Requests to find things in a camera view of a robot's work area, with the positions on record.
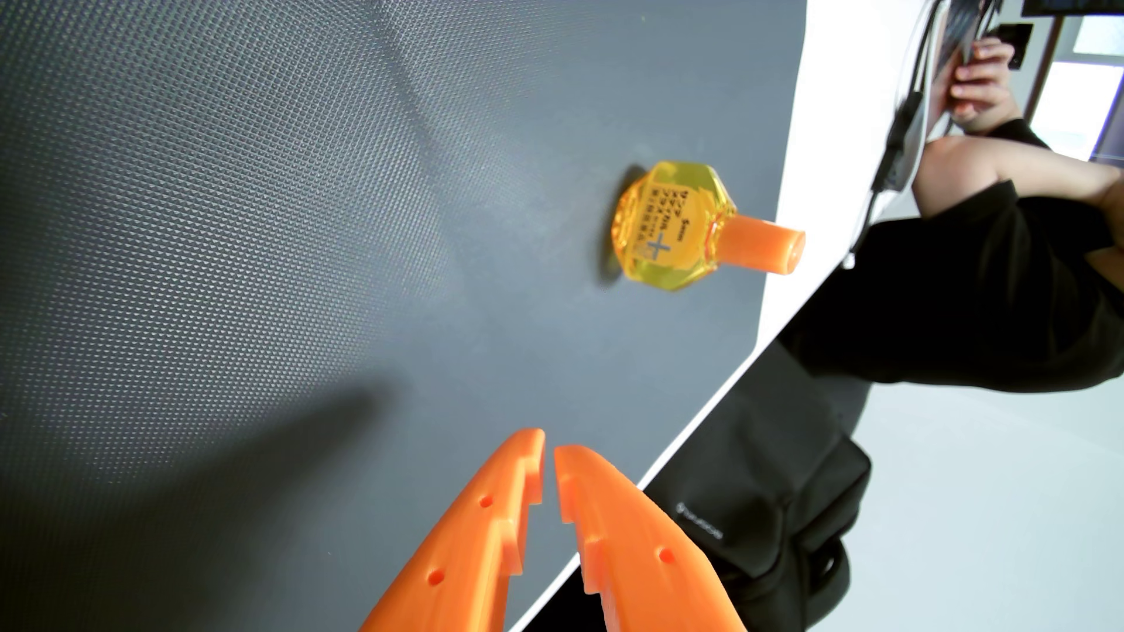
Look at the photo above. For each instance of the black fabric bag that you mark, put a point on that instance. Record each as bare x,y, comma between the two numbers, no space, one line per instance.
773,491

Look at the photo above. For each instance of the yellow eyedrops bottle orange cap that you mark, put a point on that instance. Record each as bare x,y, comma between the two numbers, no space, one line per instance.
676,226

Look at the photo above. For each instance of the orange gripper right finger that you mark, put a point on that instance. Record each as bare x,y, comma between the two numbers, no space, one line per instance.
632,553

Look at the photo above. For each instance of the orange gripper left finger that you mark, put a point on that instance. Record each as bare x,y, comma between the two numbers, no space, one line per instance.
461,553

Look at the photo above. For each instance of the dark grey textured mat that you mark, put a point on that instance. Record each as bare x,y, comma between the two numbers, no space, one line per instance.
307,219

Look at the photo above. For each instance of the person's hand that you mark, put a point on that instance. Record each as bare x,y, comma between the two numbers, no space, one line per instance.
983,88

